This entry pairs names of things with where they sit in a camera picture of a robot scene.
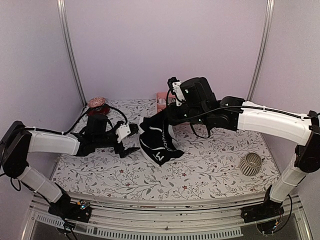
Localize red patterned pincushion on saucer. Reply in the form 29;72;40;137
86;96;110;116

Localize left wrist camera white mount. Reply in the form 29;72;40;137
115;123;139;143

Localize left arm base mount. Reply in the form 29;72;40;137
48;195;92;223

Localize left aluminium frame post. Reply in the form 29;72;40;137
56;0;87;106

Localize pink divided storage box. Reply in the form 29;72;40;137
155;92;167;113

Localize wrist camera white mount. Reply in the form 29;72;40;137
167;76;185;107
115;123;139;143

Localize floral patterned table mat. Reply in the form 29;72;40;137
48;98;285;202

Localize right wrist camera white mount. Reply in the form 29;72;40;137
167;76;185;107

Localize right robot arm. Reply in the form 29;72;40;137
166;77;320;218

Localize right aluminium frame post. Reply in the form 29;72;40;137
246;0;275;101

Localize aluminium frame post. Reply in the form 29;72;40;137
246;0;275;101
56;0;87;106

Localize black underwear white lettering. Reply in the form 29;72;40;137
138;110;185;167

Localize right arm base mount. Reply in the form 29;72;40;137
240;199;285;223

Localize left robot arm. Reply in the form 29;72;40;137
0;104;139;217

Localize striped round cup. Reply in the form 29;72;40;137
239;152;262;177

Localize aluminium front rail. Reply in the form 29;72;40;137
21;193;316;240

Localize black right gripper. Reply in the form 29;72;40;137
166;101;210;126

